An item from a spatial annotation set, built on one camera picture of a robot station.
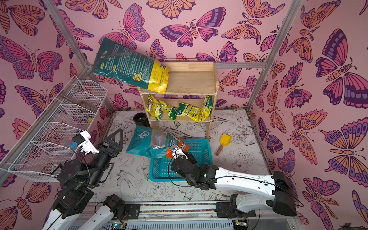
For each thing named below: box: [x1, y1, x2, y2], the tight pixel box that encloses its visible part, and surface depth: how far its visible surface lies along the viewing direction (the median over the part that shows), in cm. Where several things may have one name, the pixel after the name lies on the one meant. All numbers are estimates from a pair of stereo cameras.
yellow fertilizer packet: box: [145, 94, 162, 122], surface depth 85 cm
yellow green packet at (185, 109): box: [175, 101, 202, 123], surface depth 90 cm
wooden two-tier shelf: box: [138, 61, 219, 140], surface depth 80 cm
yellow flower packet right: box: [199, 95, 214, 122], surface depth 83 cm
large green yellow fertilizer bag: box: [92, 37, 170, 94], surface depth 67 cm
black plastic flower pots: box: [133, 112, 151, 128], surface depth 96 cm
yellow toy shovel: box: [215, 133, 232, 156], surface depth 102 cm
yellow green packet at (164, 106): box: [159, 100, 168, 113], surface depth 87 cm
